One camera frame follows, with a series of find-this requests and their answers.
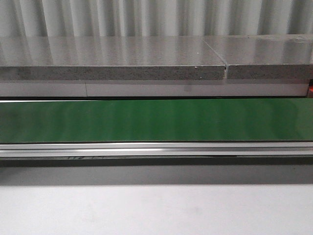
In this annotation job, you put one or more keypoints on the aluminium conveyor frame rail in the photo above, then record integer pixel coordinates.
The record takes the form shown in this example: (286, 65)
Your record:
(122, 150)

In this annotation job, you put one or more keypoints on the white pleated curtain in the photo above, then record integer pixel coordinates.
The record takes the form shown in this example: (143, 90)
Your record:
(154, 17)

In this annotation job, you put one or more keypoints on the green conveyor belt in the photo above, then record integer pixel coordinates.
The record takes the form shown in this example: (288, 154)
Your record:
(243, 119)

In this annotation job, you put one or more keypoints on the grey stone countertop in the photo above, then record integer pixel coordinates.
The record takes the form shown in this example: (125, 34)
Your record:
(157, 66)

